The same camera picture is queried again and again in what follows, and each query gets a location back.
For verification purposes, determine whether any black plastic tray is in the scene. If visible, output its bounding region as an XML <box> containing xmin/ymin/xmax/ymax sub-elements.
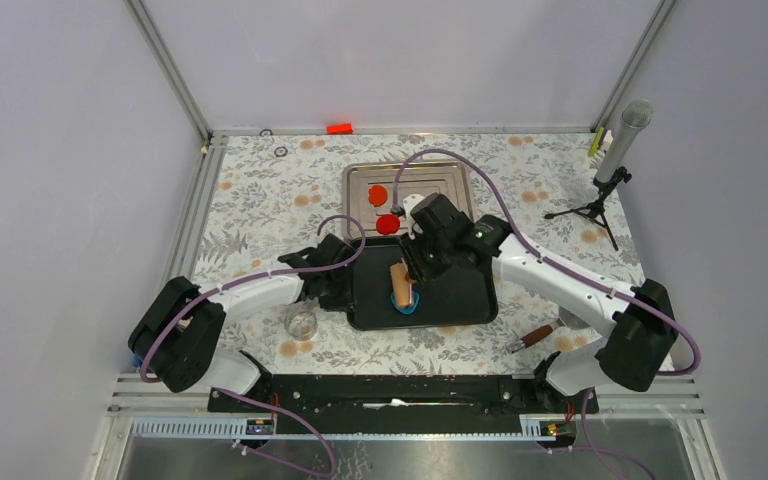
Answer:
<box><xmin>346</xmin><ymin>237</ymin><xmax>499</xmax><ymax>331</ymax></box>

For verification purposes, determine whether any blue dough piece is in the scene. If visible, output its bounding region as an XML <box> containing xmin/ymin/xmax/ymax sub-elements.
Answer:
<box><xmin>390</xmin><ymin>292</ymin><xmax>420</xmax><ymax>315</ymax></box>

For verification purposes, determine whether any wooden dough roller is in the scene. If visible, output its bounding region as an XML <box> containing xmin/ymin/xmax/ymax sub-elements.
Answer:
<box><xmin>389</xmin><ymin>262</ymin><xmax>413</xmax><ymax>306</ymax></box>

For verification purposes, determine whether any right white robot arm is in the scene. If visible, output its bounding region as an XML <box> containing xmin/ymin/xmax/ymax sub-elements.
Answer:
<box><xmin>396</xmin><ymin>193</ymin><xmax>678</xmax><ymax>412</ymax></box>

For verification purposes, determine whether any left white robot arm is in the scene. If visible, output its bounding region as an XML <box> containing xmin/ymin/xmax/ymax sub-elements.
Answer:
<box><xmin>128</xmin><ymin>234</ymin><xmax>367</xmax><ymax>411</ymax></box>

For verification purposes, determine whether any red dough disc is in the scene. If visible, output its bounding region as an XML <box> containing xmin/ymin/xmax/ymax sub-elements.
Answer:
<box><xmin>375</xmin><ymin>214</ymin><xmax>401</xmax><ymax>236</ymax></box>

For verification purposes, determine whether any orange dough disc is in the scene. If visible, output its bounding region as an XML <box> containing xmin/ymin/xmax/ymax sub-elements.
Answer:
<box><xmin>367</xmin><ymin>185</ymin><xmax>389</xmax><ymax>207</ymax></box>

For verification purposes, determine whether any small glass bowl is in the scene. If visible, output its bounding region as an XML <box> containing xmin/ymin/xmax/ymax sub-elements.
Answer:
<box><xmin>284</xmin><ymin>309</ymin><xmax>318</xmax><ymax>342</ymax></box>

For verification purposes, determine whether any silver metal tray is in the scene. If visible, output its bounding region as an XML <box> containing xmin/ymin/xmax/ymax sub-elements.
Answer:
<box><xmin>342</xmin><ymin>157</ymin><xmax>476</xmax><ymax>239</ymax></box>

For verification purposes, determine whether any floral tablecloth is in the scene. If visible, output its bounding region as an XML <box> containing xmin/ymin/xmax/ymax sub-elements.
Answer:
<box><xmin>191</xmin><ymin>134</ymin><xmax>644</xmax><ymax>375</ymax></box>

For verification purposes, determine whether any orange block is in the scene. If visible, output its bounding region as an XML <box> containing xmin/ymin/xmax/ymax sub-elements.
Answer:
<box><xmin>326</xmin><ymin>123</ymin><xmax>354</xmax><ymax>135</ymax></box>

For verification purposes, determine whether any yellow marker pen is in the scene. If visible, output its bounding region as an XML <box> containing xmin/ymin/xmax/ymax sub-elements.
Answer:
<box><xmin>587</xmin><ymin>127</ymin><xmax>605</xmax><ymax>157</ymax></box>

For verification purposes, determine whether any grey microphone on tripod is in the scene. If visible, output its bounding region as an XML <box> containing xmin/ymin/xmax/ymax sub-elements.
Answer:
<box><xmin>544</xmin><ymin>99</ymin><xmax>654</xmax><ymax>251</ymax></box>

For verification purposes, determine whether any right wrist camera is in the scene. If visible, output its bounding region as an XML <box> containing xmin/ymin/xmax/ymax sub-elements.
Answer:
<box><xmin>401</xmin><ymin>194</ymin><xmax>425</xmax><ymax>240</ymax></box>

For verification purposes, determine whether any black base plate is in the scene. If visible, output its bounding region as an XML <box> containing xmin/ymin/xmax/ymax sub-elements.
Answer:
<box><xmin>208</xmin><ymin>374</ymin><xmax>601</xmax><ymax>437</ymax></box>

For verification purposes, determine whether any brown handled tool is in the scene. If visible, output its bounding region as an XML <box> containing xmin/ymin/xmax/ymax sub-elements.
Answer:
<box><xmin>506</xmin><ymin>319</ymin><xmax>563</xmax><ymax>354</ymax></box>

